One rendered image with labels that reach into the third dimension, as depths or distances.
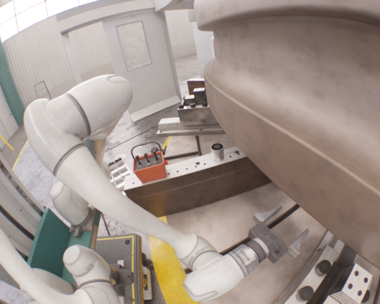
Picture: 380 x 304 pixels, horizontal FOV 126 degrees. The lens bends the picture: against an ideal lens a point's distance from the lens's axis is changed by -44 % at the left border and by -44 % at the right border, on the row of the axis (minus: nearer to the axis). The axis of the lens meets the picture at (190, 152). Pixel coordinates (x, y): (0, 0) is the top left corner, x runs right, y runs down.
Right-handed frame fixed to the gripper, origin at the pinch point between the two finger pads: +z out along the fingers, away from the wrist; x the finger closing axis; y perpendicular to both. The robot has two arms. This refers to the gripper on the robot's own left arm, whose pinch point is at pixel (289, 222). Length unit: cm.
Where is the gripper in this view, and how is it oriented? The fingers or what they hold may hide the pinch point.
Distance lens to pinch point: 61.8
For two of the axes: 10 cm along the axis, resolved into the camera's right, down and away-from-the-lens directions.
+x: -4.6, -4.7, 7.5
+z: 8.7, -4.0, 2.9
